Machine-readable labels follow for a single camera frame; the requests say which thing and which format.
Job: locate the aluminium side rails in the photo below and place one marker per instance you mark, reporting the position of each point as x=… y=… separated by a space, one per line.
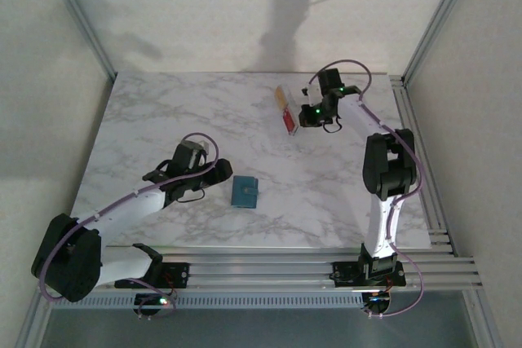
x=409 y=111

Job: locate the right controller board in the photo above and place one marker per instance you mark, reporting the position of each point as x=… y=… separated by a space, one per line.
x=377 y=304

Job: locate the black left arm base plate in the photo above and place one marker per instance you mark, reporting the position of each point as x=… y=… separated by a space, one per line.
x=178 y=273

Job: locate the aluminium frame rails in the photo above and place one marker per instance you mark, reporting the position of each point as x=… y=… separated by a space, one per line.
x=265 y=270

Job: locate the left controller board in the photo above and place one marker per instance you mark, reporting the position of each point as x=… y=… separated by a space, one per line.
x=151 y=302

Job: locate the clear card case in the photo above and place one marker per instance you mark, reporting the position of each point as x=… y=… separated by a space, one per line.
x=291 y=94

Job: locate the aluminium frame leg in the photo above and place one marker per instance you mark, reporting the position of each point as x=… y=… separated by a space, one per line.
x=34 y=323
x=485 y=323

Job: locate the blue leather card holder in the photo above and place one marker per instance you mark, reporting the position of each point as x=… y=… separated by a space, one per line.
x=242 y=193

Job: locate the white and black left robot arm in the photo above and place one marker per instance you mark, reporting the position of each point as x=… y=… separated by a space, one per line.
x=122 y=211

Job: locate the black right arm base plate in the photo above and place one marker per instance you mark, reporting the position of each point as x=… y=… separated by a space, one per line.
x=344 y=273

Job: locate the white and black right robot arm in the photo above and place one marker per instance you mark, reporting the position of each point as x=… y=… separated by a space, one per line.
x=381 y=221

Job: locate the gold credit card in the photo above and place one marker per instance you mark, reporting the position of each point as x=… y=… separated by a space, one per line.
x=281 y=98

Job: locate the aluminium frame upright post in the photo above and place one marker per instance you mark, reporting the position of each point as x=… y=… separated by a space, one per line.
x=442 y=18
x=81 y=18

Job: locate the controller board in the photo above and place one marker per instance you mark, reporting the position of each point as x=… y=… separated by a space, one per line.
x=377 y=304
x=151 y=302

